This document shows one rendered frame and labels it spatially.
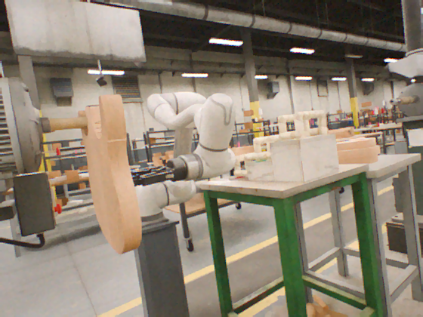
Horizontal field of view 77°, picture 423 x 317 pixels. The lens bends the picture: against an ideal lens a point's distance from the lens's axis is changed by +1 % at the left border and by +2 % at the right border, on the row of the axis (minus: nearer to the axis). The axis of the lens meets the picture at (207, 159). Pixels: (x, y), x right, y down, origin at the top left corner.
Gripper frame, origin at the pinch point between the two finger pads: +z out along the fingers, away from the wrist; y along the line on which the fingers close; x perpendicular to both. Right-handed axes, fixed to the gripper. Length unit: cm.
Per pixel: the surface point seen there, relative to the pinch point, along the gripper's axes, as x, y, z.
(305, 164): -6, -12, -69
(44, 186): -3.0, 27.3, 17.5
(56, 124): 17.5, 9.4, 12.2
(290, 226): -27, -15, -56
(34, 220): -13.3, 25.9, 21.9
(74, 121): 17.8, 9.4, 7.6
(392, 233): -96, 17, -225
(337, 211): -63, 29, -162
